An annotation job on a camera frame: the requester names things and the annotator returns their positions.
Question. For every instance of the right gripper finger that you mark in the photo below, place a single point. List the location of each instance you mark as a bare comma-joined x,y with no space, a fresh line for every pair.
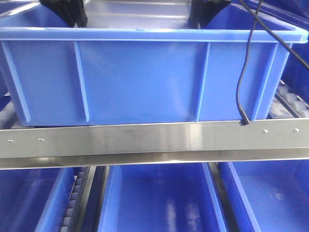
197,9
211,10

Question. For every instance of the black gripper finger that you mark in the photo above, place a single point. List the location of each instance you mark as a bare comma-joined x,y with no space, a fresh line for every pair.
61,8

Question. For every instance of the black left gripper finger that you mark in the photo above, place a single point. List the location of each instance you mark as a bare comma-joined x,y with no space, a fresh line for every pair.
76,13

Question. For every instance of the small silver ribbed tray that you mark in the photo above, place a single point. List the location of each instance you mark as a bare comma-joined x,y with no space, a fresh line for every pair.
137,14

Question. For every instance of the large blue plastic bin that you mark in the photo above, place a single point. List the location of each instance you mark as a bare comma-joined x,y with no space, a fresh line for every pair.
63,76

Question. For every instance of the right neighbour blue bin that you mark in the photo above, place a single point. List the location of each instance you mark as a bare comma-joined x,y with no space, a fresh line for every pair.
296,13

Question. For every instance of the steel front shelf beam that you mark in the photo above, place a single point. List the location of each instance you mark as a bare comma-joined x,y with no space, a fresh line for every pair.
274,139

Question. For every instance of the lower middle blue bin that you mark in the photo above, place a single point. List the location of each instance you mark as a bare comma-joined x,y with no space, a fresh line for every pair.
161,198

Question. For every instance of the lower left blue bin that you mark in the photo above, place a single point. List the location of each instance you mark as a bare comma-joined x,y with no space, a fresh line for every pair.
34,200

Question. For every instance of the lower right blue bin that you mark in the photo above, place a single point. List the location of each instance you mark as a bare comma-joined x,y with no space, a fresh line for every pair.
268,196

